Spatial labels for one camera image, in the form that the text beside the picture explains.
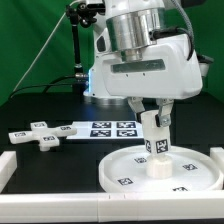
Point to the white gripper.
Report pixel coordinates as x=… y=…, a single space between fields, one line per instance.
x=164 y=72

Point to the white round table top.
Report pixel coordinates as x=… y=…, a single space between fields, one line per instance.
x=134 y=169

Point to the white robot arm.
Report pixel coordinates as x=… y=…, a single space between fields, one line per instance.
x=136 y=56

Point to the white marker sheet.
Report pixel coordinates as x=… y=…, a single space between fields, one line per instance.
x=112 y=130

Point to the white right fence block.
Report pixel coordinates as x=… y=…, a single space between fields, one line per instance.
x=217 y=154

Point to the white fence block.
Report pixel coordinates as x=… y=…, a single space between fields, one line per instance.
x=8 y=165
x=217 y=154

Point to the white front fence bar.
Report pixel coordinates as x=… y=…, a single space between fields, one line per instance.
x=111 y=207

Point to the white cross-shaped table base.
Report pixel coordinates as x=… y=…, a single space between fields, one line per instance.
x=47 y=137

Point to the white left fence block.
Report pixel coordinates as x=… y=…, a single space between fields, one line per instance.
x=8 y=165

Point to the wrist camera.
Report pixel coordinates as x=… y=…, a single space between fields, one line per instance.
x=204 y=63

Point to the black camera stand pole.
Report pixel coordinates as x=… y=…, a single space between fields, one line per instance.
x=81 y=15

